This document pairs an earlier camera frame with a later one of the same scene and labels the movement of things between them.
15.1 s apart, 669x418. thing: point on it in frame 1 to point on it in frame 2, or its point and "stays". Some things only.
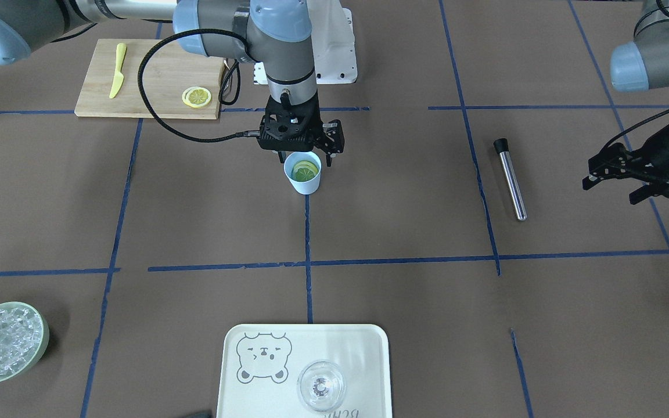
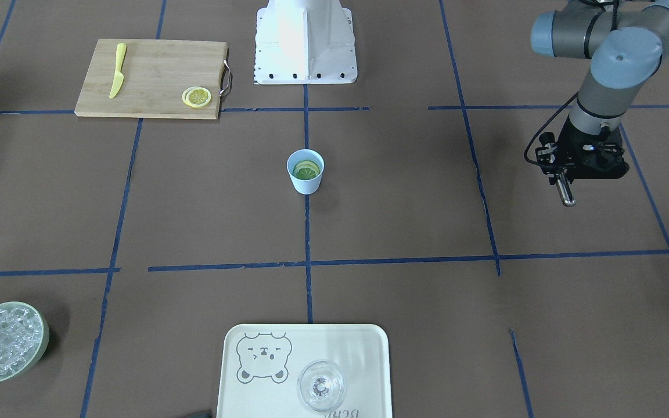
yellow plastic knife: (119, 78) stays
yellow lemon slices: (196, 97) stays
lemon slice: (304, 170) stays
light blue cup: (303, 169) stays
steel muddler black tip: (501, 146) to (565, 190)
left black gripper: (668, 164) to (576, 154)
